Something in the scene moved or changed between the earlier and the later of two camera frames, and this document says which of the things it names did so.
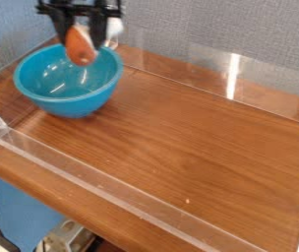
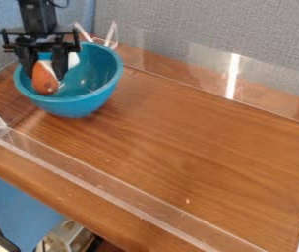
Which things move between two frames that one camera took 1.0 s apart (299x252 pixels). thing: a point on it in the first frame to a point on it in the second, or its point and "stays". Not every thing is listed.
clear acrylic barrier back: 258,62 stays
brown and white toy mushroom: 79,45 to 43,78
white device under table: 71,237 stays
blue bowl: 68,90 stays
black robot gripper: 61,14 to 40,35
